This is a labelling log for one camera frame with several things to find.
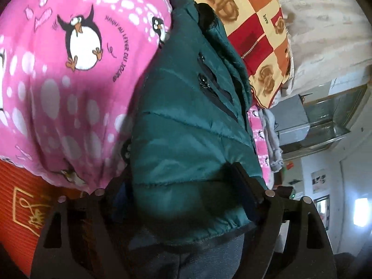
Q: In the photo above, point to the wall poster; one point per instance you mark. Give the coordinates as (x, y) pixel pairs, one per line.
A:
(318, 180)

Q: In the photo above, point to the bright small window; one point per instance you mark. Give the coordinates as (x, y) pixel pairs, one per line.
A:
(361, 212)

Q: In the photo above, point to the grey sweatpants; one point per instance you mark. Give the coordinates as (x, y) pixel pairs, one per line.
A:
(273, 145)

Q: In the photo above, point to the red ribbed sheet gold print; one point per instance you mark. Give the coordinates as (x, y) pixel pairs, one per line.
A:
(17, 238)

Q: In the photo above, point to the dark framed picture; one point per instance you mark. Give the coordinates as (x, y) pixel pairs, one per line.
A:
(322, 212)

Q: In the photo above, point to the pink penguin blanket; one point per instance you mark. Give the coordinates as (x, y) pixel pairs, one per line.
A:
(58, 93)

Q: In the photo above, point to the red yellow rose pillow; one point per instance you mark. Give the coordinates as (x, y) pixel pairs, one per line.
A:
(252, 26)

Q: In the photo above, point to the green puffer jacket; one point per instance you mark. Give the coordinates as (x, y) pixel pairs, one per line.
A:
(180, 139)

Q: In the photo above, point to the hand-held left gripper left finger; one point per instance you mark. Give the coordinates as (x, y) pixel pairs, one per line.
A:
(119, 200)

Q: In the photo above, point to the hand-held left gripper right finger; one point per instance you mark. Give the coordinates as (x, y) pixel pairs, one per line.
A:
(250, 191)

